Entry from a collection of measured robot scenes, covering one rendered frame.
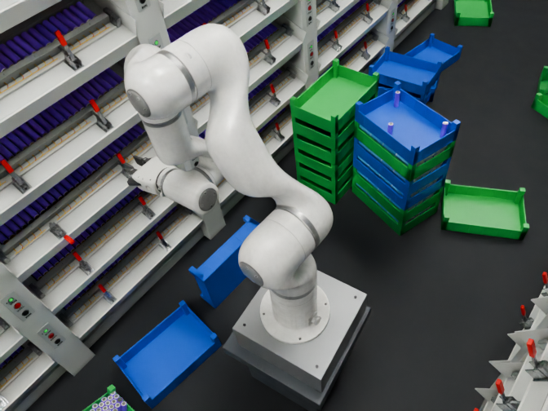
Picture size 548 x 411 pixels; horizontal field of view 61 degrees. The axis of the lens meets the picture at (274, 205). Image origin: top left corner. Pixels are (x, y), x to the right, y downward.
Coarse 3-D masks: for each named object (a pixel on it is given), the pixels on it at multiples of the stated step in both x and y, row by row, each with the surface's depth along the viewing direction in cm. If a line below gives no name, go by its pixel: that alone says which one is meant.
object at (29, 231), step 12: (144, 132) 149; (132, 144) 146; (108, 168) 141; (96, 180) 140; (72, 192) 135; (60, 204) 133; (48, 216) 131; (24, 228) 128; (36, 228) 130; (12, 240) 126; (24, 240) 129
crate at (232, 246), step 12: (240, 228) 170; (252, 228) 169; (228, 240) 167; (240, 240) 166; (216, 252) 164; (228, 252) 164; (204, 264) 161; (216, 264) 161; (228, 264) 165; (204, 276) 158; (216, 276) 162; (228, 276) 169; (240, 276) 176; (204, 288) 163; (216, 288) 166; (228, 288) 173; (216, 300) 170
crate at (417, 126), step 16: (384, 96) 171; (400, 96) 173; (368, 112) 172; (384, 112) 172; (400, 112) 171; (416, 112) 170; (432, 112) 162; (368, 128) 166; (384, 128) 166; (400, 128) 165; (416, 128) 164; (432, 128) 163; (448, 128) 159; (400, 144) 153; (416, 144) 149; (432, 144) 152; (416, 160) 153
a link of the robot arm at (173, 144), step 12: (180, 120) 100; (156, 132) 99; (168, 132) 100; (180, 132) 102; (156, 144) 103; (168, 144) 102; (180, 144) 104; (192, 144) 108; (204, 144) 112; (168, 156) 105; (180, 156) 106; (192, 156) 109; (204, 156) 114; (204, 168) 120; (216, 168) 120; (216, 180) 122
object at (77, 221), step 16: (144, 128) 152; (144, 144) 150; (128, 160) 146; (96, 192) 139; (112, 192) 140; (128, 192) 145; (64, 208) 135; (80, 208) 136; (96, 208) 137; (48, 224) 132; (64, 224) 133; (80, 224) 134; (48, 240) 130; (64, 240) 132; (0, 256) 123; (16, 256) 127; (32, 256) 128; (48, 256) 131; (16, 272) 125; (32, 272) 129
